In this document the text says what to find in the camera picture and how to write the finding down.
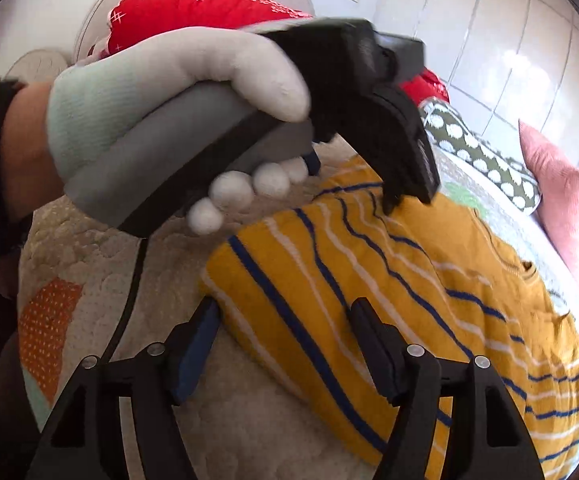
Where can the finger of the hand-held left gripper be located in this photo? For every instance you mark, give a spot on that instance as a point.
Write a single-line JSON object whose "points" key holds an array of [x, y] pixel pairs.
{"points": [[409, 160]]}

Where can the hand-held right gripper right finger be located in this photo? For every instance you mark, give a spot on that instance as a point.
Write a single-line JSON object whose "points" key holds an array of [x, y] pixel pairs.
{"points": [[382, 355]]}

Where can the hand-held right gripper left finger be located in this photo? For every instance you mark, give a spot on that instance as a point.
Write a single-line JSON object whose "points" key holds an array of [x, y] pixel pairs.
{"points": [[197, 355]]}

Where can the yellow striped sweater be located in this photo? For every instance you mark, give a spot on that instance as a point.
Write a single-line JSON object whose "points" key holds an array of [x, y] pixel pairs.
{"points": [[319, 280]]}

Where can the person's left forearm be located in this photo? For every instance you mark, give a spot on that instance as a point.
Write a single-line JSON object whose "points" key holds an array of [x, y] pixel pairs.
{"points": [[24, 150]]}

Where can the person's left hand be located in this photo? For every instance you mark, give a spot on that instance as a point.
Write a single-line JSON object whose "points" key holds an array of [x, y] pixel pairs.
{"points": [[169, 65]]}

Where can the green hedgehog print pillow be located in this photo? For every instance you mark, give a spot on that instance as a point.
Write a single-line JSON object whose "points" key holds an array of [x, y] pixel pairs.
{"points": [[469, 150]]}

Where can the quilted patchwork blanket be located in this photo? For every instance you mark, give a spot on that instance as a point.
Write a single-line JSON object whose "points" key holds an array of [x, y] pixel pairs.
{"points": [[94, 260]]}

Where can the white wardrobe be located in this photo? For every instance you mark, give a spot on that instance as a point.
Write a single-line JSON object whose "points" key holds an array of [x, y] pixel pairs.
{"points": [[494, 35]]}

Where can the red patterned pillow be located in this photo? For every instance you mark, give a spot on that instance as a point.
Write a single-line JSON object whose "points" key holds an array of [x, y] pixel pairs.
{"points": [[179, 5]]}

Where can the white round headboard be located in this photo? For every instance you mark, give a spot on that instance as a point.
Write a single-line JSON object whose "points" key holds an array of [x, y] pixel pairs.
{"points": [[96, 15]]}

